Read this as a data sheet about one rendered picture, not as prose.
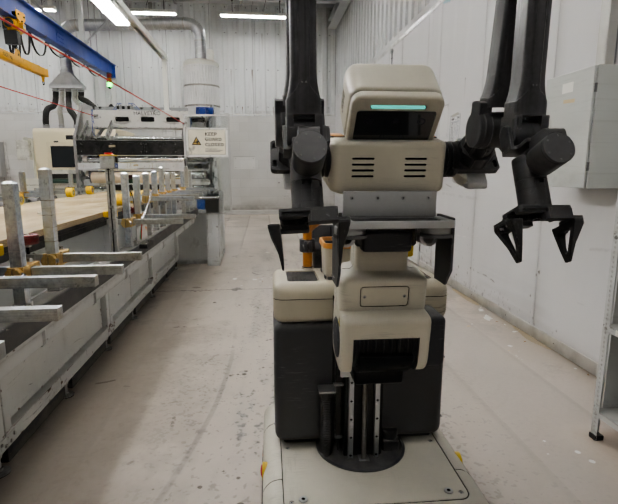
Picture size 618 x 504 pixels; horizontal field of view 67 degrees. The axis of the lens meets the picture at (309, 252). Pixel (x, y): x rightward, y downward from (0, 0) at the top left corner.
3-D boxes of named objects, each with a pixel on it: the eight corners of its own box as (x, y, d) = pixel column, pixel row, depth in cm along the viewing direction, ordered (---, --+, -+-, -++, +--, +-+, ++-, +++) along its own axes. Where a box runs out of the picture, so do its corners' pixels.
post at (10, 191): (33, 327, 156) (17, 180, 147) (28, 330, 152) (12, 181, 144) (22, 327, 155) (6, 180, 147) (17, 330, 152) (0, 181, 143)
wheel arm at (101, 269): (124, 274, 160) (124, 262, 159) (121, 277, 156) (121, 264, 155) (-11, 277, 155) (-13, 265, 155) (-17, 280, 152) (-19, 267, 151)
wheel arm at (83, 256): (143, 260, 184) (142, 250, 183) (140, 262, 181) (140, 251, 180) (26, 263, 180) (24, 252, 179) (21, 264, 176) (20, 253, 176)
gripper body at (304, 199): (338, 215, 80) (335, 175, 81) (278, 219, 79) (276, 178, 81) (336, 227, 86) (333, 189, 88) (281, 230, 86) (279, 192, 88)
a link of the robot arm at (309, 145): (327, 131, 90) (281, 131, 89) (335, 96, 78) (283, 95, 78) (331, 189, 87) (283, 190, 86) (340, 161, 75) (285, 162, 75)
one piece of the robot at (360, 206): (326, 276, 118) (327, 189, 114) (433, 274, 120) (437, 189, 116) (335, 293, 102) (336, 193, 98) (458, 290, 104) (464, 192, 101)
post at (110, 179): (121, 253, 252) (115, 168, 244) (118, 255, 247) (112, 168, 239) (112, 253, 252) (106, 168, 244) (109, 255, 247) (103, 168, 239)
